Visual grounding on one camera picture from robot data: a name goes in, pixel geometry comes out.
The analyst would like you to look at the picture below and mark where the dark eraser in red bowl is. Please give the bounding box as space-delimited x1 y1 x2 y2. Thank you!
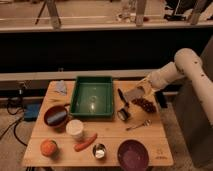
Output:
46 112 66 126

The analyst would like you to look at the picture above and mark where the orange carrot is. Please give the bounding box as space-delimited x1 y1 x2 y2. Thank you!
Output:
74 133 98 152

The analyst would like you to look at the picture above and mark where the white cup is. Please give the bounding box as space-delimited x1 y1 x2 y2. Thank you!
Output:
66 119 84 140

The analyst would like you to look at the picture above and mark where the light blue cloth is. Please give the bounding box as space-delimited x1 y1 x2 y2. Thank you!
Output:
55 80 67 95

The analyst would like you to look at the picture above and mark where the purple bowl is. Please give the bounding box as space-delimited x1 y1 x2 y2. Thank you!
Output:
117 140 149 171

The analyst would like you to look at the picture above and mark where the green plastic tray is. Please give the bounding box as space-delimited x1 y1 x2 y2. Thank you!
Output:
70 76 114 119

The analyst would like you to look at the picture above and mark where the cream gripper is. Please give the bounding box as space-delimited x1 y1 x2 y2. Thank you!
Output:
124 77 155 101

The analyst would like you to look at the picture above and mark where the orange fruit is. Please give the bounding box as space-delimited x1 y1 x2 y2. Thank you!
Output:
40 139 58 157

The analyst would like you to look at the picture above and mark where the blue box on floor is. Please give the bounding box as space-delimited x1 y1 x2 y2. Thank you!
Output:
24 103 41 121

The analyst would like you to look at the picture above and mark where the small metal cup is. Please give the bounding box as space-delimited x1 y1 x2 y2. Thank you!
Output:
92 143 106 159

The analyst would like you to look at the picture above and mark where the dark red bowl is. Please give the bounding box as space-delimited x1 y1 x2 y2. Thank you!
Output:
44 105 68 128

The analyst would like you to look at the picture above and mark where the bunch of dark grapes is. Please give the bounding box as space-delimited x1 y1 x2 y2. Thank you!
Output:
132 98 156 113

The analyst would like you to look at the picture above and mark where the black cable on floor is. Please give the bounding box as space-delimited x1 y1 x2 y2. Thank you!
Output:
0 96 28 148

